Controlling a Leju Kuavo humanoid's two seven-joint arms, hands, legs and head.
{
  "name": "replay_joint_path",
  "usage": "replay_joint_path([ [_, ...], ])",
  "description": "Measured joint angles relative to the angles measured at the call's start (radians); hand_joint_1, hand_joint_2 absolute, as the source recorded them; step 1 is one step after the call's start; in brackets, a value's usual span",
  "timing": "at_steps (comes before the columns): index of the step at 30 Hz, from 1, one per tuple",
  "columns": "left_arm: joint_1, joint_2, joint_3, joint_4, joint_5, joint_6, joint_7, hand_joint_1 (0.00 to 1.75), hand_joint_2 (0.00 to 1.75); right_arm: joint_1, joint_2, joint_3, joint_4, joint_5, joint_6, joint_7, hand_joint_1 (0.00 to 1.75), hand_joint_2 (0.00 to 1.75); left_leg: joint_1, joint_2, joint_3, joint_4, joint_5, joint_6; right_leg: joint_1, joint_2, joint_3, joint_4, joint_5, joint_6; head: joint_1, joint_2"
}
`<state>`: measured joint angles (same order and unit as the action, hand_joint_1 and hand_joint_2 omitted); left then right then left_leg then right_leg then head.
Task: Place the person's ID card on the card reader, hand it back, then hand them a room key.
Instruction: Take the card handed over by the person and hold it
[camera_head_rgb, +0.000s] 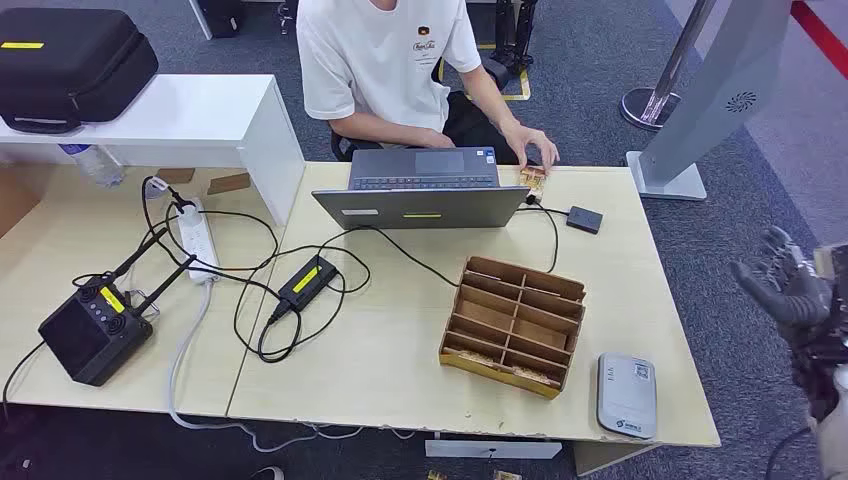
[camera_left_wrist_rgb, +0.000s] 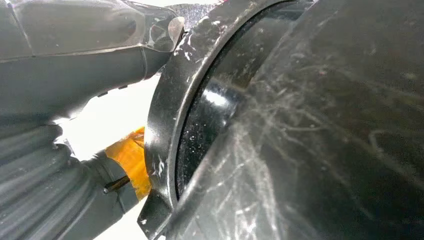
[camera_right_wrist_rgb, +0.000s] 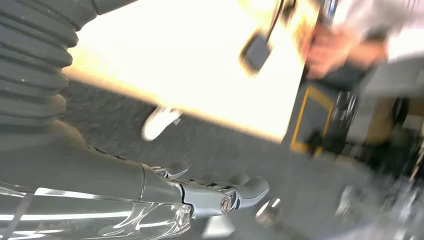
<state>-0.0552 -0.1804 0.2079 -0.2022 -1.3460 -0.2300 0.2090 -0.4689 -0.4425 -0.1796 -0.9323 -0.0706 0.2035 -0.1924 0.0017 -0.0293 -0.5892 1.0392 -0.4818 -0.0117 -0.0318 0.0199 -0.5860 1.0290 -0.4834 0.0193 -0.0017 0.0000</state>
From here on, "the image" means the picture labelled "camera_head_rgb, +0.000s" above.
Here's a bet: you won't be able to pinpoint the wooden table leg panel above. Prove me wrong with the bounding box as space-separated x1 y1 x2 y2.
572 440 658 477

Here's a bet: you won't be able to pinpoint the white board panel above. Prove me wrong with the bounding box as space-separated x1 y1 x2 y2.
188 0 215 41

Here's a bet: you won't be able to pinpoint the person's left hand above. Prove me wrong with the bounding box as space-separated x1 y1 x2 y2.
511 122 561 175

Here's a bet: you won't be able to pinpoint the brown cardboard sheet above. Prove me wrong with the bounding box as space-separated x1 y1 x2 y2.
0 165 49 240

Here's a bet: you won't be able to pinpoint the clear plastic water bottle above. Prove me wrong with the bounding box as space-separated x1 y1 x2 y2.
59 143 126 188

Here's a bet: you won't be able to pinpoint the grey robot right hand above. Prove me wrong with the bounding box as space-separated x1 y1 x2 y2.
730 225 834 331

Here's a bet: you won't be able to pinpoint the black router cable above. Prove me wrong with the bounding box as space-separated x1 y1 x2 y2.
1 341 46 425

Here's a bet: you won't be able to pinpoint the grey flat card reader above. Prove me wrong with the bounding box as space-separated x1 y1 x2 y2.
596 352 658 441

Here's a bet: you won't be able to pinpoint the small black card reader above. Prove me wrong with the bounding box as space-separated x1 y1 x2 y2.
566 205 605 236

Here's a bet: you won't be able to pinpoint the black router box with antennas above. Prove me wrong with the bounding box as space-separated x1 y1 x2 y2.
37 228 198 388

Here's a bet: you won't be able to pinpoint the black card reader cable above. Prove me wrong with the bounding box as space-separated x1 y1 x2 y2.
525 193 572 274

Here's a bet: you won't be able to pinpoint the yellow floor tape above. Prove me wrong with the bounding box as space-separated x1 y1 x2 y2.
437 42 533 103

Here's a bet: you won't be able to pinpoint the black laptop power cable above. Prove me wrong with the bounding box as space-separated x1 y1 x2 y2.
231 225 462 364

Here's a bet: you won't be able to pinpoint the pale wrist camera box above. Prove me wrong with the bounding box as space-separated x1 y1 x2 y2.
813 245 848 281

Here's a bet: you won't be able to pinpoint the clear plastic holder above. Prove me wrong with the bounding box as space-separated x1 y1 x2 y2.
127 290 162 324

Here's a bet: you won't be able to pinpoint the black stand legs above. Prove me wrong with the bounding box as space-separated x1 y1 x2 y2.
491 0 539 75

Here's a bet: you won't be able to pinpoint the person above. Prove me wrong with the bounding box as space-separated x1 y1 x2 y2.
296 0 561 175

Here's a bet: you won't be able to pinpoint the black carrying case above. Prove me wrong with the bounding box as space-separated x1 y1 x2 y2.
0 7 160 135

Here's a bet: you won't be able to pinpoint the white power strip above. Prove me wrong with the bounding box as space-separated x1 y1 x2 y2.
175 197 220 286

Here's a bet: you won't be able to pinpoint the white desk shelf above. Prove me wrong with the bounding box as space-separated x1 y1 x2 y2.
0 74 306 228

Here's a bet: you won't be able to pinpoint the grey kiosk stand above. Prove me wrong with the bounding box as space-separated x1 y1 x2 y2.
625 0 793 202

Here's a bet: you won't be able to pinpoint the grey power strip cable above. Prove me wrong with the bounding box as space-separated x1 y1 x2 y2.
166 278 419 455

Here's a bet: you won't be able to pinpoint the black box on floor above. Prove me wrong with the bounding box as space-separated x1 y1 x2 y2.
196 0 246 39

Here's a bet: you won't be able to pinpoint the black power adapter yellow label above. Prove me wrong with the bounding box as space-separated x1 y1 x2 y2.
276 256 340 313

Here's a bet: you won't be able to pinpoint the chrome stanchion post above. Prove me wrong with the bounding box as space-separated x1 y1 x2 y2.
619 0 718 132

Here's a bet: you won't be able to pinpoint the grey laptop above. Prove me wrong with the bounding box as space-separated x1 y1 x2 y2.
311 146 531 231

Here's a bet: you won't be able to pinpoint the red barrier strip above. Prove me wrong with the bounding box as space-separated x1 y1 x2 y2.
789 0 848 64

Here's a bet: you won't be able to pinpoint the cardboard compartment organizer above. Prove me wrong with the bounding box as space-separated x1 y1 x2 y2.
438 256 588 401

